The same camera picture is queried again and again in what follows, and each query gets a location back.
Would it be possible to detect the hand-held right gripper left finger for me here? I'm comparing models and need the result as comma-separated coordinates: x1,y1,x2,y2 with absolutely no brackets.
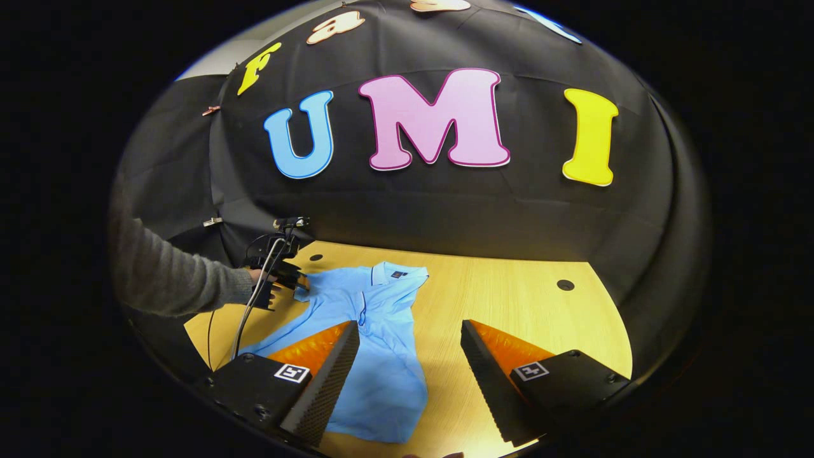
197,320,361,448

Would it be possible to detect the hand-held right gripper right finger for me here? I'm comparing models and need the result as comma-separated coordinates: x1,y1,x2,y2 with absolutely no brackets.
460,319,631,446

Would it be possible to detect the light blue T-shirt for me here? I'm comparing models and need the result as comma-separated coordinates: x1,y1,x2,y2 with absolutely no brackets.
238,261,430,444

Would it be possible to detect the black backdrop cloth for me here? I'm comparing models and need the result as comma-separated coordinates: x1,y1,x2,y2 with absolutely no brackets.
108,0,713,382

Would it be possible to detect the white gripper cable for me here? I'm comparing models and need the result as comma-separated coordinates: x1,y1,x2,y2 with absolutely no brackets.
230,237,287,360

